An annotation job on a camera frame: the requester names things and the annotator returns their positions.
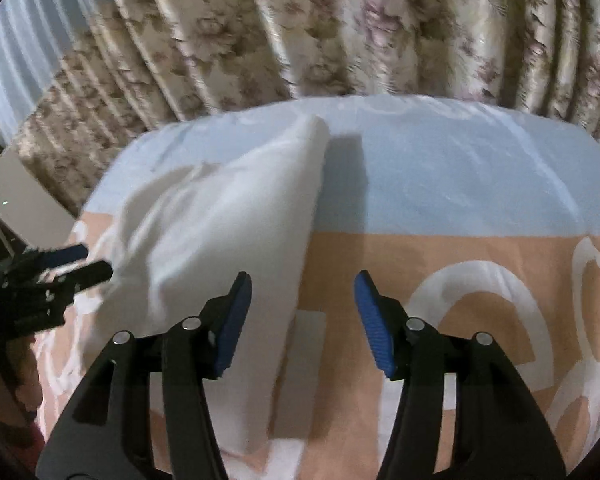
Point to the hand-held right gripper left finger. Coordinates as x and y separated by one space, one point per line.
232 330

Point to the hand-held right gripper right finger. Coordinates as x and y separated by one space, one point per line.
375 330

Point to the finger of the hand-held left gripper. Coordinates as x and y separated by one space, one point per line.
87 274
67 254

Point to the white knit sweater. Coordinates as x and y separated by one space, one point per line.
205 220

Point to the person's left forearm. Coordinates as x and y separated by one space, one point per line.
20 380

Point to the blue and orange printed bedsheet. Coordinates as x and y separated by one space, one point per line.
455 185

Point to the light blue pleated curtain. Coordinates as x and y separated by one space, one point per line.
20 50

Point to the floral curtain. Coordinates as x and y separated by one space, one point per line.
330 25

